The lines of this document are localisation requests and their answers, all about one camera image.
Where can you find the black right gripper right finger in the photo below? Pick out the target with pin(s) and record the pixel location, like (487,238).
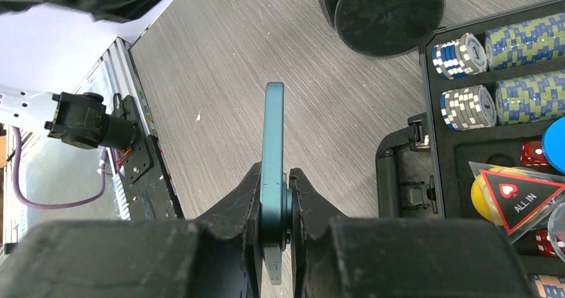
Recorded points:
(337,256)

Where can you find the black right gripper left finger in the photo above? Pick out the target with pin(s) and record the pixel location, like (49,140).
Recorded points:
(215,255)

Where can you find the dark green-edged smartphone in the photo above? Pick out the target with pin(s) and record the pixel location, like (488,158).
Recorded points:
(275,198)

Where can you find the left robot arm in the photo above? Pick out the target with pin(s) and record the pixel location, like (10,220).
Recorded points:
(79,120)

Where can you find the small-clamp black phone stand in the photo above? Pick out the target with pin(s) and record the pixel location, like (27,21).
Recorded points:
(382,28)

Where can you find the yellow round chip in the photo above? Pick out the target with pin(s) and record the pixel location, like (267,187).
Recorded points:
(485,205)

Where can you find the black poker chip case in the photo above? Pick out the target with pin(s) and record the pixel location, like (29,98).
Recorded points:
(451,150)

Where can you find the red all-in triangle lower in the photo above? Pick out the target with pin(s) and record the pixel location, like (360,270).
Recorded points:
(523,202)

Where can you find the grey white chip stack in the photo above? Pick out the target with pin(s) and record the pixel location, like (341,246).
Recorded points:
(468,108)

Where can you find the red die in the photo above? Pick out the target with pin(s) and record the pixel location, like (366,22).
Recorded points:
(532,154)

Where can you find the blue white chip stack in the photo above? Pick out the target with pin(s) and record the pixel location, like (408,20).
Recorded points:
(459,58)

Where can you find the blue round chip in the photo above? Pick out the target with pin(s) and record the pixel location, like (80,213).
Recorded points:
(553,145)

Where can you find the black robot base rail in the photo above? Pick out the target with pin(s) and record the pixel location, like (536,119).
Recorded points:
(146,182)

